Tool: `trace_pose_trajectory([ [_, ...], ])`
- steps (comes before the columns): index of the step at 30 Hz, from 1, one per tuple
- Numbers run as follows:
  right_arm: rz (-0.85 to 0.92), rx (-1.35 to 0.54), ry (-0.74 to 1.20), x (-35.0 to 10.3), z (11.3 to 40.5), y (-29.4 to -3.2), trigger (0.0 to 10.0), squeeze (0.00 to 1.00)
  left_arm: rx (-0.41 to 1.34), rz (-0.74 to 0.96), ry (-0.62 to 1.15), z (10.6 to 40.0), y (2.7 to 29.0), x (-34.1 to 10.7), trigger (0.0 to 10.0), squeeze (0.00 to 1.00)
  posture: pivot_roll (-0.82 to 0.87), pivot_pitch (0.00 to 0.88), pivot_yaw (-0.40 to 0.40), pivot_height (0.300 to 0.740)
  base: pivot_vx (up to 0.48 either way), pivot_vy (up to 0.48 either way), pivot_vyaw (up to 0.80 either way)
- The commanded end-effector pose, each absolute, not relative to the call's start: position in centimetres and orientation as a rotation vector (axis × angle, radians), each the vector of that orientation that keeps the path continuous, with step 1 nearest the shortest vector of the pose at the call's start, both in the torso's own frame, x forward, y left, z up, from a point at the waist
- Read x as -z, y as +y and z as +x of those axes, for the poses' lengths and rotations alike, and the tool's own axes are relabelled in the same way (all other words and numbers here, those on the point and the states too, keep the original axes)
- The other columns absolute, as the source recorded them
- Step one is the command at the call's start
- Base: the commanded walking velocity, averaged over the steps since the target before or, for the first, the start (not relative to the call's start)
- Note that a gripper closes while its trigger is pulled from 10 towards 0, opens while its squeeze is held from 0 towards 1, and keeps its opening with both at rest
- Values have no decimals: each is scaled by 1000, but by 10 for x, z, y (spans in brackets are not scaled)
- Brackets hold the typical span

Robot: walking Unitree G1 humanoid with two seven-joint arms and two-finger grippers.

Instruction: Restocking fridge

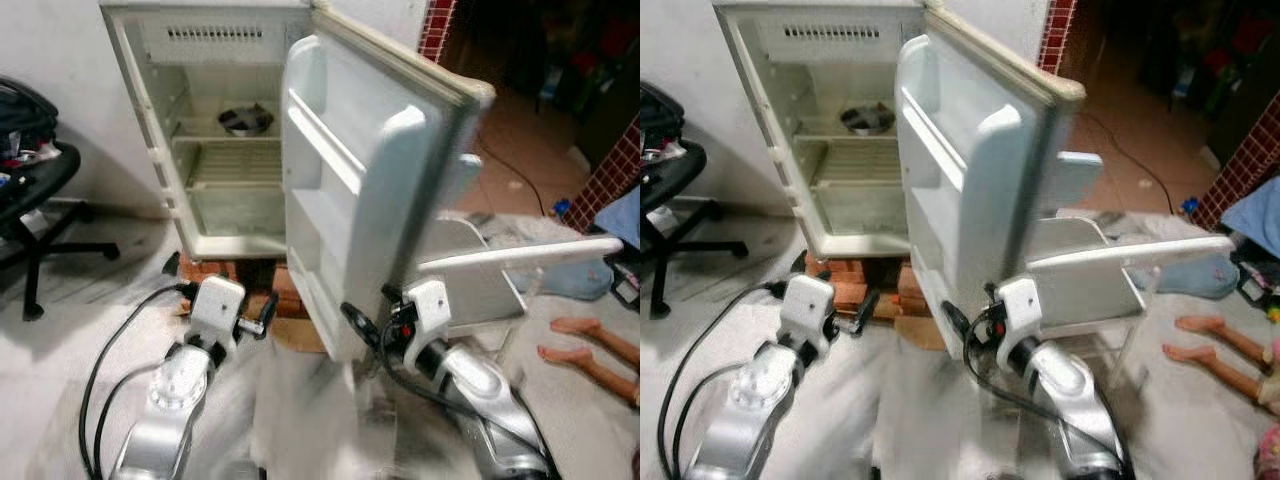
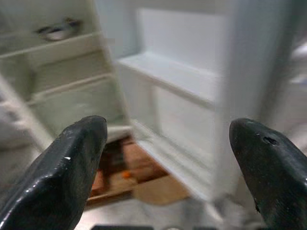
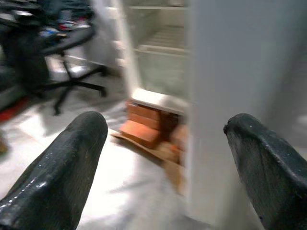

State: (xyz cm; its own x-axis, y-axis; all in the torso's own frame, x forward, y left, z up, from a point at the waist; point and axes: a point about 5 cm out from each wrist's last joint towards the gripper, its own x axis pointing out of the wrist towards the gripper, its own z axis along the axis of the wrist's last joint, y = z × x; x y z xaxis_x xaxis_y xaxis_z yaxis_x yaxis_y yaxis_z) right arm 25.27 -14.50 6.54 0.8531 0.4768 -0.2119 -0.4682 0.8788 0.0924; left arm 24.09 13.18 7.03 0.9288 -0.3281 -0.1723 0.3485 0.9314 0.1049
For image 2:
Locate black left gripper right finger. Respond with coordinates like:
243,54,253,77
229,117,307,230

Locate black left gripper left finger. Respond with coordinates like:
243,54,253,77
0,115,108,230

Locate white fridge door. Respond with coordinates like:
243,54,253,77
0,0,132,154

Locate white fridge door shelf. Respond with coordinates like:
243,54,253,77
0,31,106,70

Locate silver fridge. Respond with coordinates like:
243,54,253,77
95,0,295,204

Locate white fridge interior shelf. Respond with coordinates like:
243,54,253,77
115,51,224,108

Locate wooden pallet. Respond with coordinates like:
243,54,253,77
86,135,168,207

